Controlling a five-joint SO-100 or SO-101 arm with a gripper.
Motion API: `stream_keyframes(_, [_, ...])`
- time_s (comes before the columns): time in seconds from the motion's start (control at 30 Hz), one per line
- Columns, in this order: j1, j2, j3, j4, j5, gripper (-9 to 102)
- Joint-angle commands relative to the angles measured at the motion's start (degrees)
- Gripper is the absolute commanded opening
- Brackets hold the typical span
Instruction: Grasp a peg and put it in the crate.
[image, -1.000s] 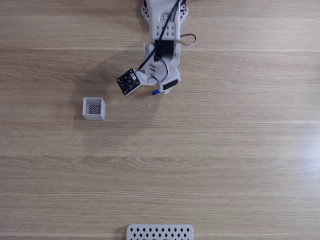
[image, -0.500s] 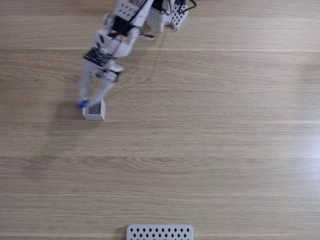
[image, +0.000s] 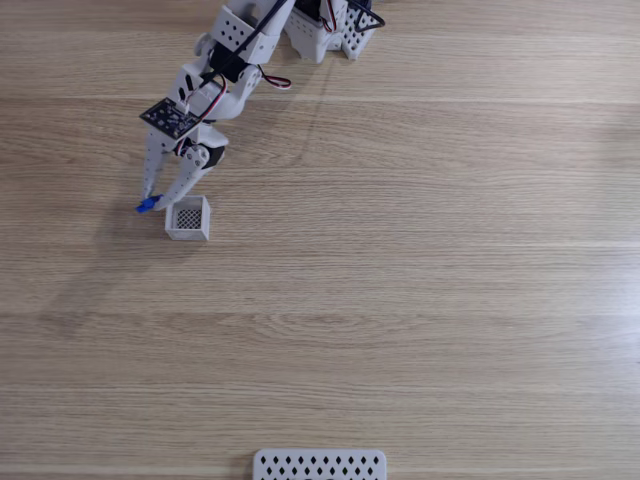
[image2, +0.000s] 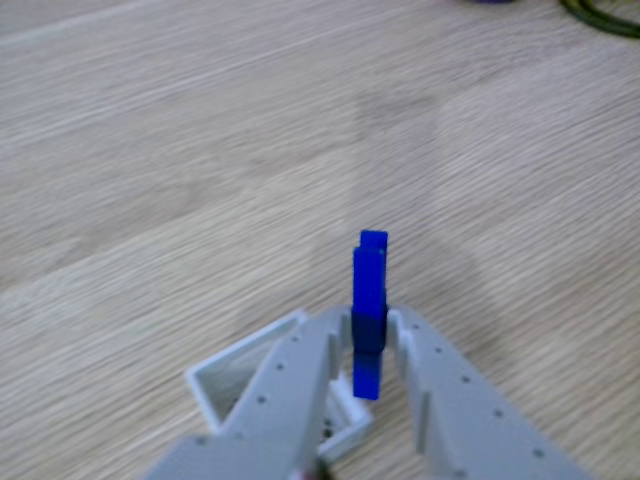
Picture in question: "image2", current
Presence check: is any blue clothes peg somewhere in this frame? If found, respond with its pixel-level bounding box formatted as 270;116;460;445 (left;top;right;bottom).
351;229;390;401

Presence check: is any white plastic crate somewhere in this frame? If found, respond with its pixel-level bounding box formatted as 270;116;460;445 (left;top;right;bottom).
184;309;375;462

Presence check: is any dark green cable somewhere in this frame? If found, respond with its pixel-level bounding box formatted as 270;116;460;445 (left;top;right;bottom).
559;0;640;39

